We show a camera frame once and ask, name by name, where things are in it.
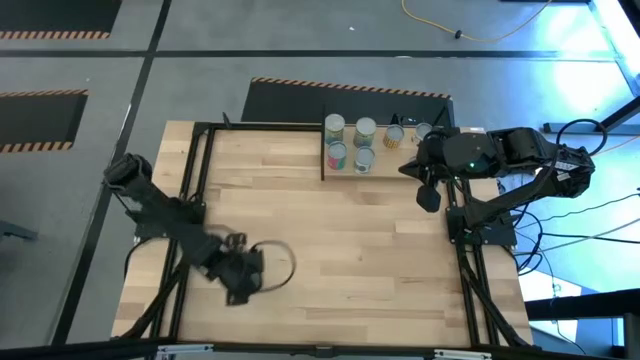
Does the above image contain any blue cherries can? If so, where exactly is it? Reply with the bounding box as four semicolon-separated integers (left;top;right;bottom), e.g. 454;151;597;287
353;117;378;149

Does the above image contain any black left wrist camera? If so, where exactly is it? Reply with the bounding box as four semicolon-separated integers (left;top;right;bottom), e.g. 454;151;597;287
224;288;252;308

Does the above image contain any yellow bean print can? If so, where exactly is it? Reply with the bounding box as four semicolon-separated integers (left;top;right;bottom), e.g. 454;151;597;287
382;124;406;151

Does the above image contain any black aluminium table frame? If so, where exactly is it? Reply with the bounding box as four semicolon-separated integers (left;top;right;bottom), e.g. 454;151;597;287
112;119;534;360

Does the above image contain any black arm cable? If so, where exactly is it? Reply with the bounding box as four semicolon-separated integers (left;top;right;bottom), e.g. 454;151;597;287
248;238;298;294
555;117;609;151

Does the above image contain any black floor cable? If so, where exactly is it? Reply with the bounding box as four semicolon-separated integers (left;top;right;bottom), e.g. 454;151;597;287
514;192;640;281

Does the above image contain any silver metal bracket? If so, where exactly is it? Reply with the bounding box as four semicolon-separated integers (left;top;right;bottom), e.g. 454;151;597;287
433;348;494;360
156;343;215;357

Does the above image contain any wooden shelf with black frame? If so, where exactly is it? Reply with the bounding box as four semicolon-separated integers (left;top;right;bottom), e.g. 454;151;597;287
319;102;489;182

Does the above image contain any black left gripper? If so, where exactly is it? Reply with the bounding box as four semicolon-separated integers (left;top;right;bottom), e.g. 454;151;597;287
207;242;265;296

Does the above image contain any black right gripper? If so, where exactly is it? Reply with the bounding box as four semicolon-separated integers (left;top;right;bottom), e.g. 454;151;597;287
398;128;451;187

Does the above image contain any white vegetables print can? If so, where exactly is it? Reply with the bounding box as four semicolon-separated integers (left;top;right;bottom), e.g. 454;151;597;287
353;145;377;176

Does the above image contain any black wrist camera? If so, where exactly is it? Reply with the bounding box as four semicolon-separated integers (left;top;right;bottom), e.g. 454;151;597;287
416;183;443;215
224;288;252;308

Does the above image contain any black stand leg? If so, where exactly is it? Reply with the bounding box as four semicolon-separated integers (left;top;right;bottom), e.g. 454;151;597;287
542;94;640;136

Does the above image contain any yellow-green cherries can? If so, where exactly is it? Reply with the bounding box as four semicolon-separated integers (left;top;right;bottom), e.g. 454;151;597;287
323;113;347;146

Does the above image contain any grey furniture foot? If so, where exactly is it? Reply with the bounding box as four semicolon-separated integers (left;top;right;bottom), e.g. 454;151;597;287
0;219;39;242

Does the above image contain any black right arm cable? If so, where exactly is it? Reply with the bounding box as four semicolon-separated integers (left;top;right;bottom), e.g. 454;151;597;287
555;117;609;151

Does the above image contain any pink and green can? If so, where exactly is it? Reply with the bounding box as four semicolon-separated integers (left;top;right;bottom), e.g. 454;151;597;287
326;140;349;171

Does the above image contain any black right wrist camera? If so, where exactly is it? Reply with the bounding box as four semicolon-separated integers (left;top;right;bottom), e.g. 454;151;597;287
416;183;443;215

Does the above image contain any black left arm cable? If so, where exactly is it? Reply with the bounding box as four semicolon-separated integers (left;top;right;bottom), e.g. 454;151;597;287
248;238;298;294

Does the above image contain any black orange-striped floor mat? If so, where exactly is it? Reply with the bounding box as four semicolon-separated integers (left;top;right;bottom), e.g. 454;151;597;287
241;76;455;129
0;0;123;40
0;89;90;154

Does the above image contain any dark desk edge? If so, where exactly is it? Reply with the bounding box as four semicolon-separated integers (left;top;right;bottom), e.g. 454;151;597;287
524;287;640;360

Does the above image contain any yellow floor extension cable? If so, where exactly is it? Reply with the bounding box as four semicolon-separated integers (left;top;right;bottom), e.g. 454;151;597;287
399;0;554;44

